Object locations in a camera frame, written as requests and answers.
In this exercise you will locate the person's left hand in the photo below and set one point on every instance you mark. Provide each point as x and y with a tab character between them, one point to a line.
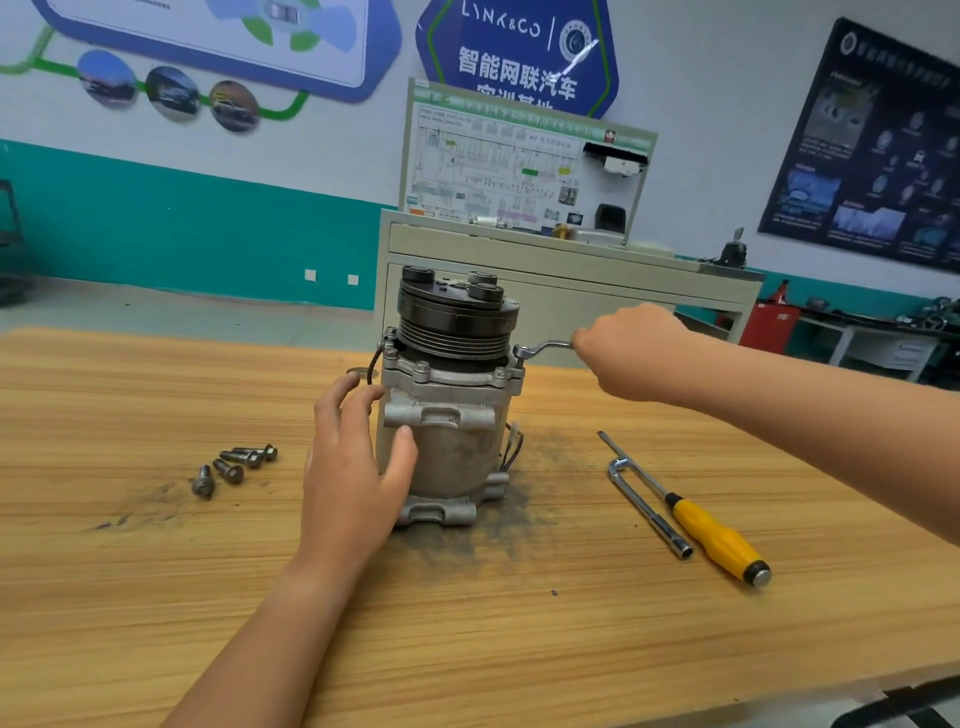
348	495

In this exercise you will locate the person's right hand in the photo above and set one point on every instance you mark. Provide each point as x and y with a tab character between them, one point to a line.
638	353

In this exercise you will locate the removed bolt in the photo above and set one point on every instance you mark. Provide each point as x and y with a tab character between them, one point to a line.
261	452
228	470
203	480
242	456

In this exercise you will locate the silver combination wrench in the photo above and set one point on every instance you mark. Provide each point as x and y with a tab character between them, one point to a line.
540	347

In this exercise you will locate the grey metal compressor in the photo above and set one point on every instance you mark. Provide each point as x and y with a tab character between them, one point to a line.
450	405

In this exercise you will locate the person's right forearm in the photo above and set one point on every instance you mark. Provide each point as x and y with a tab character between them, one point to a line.
840	428

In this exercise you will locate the person's left forearm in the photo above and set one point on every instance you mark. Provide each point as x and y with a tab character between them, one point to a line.
255	660

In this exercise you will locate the red cabinet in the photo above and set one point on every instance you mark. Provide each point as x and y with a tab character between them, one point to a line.
770	327

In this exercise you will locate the small black device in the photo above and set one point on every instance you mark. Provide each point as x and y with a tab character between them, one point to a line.
732	251

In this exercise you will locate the silver L-shaped socket wrench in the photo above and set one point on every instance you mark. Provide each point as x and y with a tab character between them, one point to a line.
648	507

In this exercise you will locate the beige workbench cabinet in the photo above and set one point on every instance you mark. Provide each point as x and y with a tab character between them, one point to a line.
495	263

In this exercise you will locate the white wiring display board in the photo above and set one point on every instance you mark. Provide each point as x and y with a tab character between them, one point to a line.
480	158

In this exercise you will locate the dark equipment pile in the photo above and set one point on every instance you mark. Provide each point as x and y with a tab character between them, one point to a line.
938	312

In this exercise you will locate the grey metal shelf cart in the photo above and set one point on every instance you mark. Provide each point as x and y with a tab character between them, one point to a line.
9	240

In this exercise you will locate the blue rounded infographic panel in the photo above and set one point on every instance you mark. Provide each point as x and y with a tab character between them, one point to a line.
180	30

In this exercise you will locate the dark wall poster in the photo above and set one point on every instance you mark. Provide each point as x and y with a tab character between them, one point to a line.
870	150

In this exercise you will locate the blue hexagon wall sign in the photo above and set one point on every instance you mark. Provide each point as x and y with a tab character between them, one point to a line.
510	45

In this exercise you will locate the round photo wall decal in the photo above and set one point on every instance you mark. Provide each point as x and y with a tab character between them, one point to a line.
171	92
107	77
233	105

